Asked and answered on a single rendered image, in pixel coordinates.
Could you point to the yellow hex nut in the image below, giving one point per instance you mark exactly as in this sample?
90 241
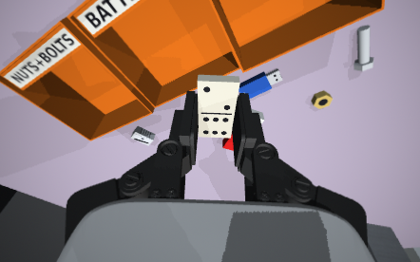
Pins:
321 99

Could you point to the blue usb stick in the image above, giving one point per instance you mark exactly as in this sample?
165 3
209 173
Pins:
259 83

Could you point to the red and white eraser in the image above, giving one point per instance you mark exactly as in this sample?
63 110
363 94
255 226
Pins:
227 143

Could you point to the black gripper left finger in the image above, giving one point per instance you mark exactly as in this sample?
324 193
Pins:
160 176

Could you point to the white domino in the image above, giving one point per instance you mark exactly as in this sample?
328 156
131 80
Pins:
217 99

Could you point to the orange bin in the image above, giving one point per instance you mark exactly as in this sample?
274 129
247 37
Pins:
155 50

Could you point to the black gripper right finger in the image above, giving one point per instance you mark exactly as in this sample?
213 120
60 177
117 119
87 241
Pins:
267 178

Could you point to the grey hex-head bolt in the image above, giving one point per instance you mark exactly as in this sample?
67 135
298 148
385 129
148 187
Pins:
364 60

